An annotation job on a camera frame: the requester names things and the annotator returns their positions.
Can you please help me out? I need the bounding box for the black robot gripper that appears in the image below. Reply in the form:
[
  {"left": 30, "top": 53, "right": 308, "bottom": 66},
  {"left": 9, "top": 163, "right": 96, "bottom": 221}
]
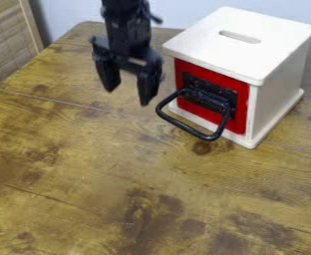
[{"left": 91, "top": 0, "right": 163, "bottom": 107}]

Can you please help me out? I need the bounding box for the red drawer front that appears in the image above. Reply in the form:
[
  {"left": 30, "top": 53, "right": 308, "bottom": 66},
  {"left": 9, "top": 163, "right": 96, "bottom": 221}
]
[{"left": 174, "top": 59, "right": 249, "bottom": 134}]

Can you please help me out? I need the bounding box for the white wooden box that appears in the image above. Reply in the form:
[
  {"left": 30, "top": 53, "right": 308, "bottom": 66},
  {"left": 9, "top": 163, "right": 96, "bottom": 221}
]
[{"left": 162, "top": 7, "right": 311, "bottom": 148}]

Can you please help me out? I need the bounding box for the wooden slatted panel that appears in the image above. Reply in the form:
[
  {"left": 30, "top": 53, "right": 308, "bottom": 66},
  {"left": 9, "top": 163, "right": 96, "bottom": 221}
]
[{"left": 0, "top": 0, "right": 44, "bottom": 83}]

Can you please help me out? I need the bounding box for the black metal drawer handle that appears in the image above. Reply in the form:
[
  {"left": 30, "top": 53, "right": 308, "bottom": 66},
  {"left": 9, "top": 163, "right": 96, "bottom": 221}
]
[{"left": 155, "top": 87, "right": 234, "bottom": 141}]

